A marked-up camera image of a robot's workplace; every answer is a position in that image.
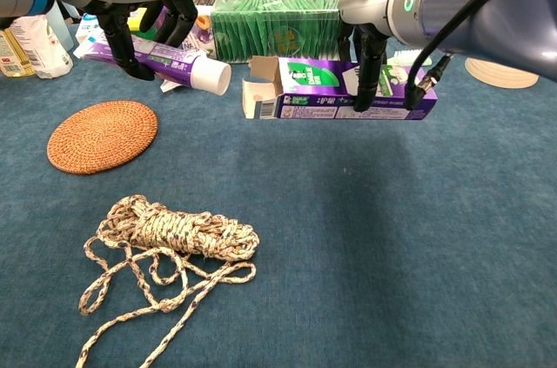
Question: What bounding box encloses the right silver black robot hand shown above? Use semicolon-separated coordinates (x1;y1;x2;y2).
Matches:
338;0;404;113

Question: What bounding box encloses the purple toothpaste carton box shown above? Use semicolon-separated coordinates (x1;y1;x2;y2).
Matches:
241;54;440;122

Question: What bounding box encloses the purple white toothpaste tube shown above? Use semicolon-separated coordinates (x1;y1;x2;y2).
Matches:
72;32;232;97

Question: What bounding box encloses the clear box of green sachets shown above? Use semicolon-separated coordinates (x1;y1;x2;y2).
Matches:
211;0;354;65

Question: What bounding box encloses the woven rattan coaster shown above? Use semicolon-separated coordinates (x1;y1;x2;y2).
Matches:
46;100;159;176

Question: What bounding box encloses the green tub with yellow lid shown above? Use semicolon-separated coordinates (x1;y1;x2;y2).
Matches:
128;6;158;34

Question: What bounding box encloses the white blue tissue pack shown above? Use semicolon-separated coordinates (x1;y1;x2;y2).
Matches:
75;13;105;45

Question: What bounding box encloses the mint green brush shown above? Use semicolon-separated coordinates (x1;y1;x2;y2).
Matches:
386;49;433;69

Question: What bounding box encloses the light blue spouted bottle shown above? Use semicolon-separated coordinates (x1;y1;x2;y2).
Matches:
45;0;75;52

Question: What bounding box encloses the white purple drink carton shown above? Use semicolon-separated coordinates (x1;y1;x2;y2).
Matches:
182;15;218;60

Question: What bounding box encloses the white bottle with green cap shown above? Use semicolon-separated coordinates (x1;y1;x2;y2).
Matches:
8;15;75;80

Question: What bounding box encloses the white snack packet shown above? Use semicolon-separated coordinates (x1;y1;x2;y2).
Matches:
159;78;188;94

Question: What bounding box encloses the beige upturned bowl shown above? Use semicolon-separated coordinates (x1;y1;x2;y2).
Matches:
464;57;540;90

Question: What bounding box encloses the blue felt table cloth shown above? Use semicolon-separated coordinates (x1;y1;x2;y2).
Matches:
0;10;557;368

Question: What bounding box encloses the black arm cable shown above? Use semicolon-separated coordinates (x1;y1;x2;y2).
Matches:
404;0;536;110

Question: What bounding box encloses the beige braided rope bundle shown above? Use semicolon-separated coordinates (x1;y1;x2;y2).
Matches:
76;194;261;368

